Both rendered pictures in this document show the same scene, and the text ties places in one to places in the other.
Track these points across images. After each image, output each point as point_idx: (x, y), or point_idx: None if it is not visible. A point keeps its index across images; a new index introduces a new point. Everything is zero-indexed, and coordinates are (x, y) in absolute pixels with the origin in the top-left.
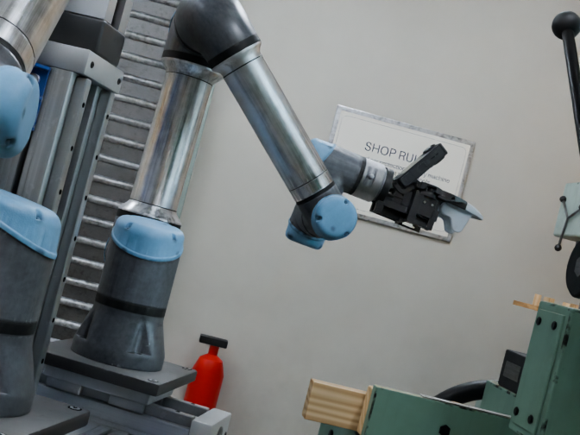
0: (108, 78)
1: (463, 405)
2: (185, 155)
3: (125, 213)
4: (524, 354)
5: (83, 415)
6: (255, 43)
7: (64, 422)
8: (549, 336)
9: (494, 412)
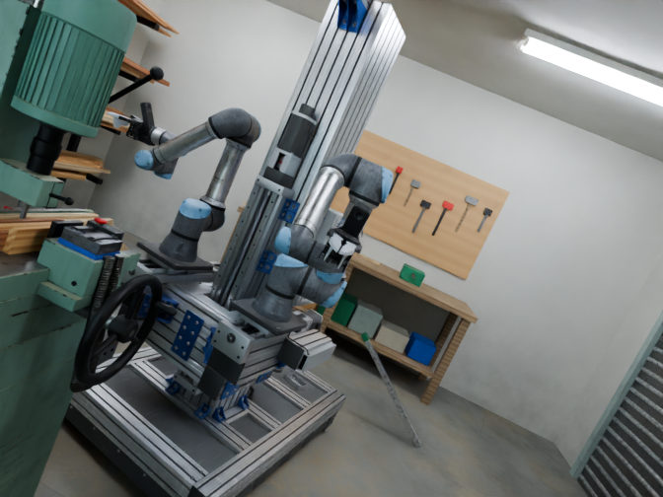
0: (270, 186)
1: (69, 209)
2: None
3: None
4: (111, 228)
5: (172, 263)
6: (322, 168)
7: (162, 257)
8: None
9: (60, 209)
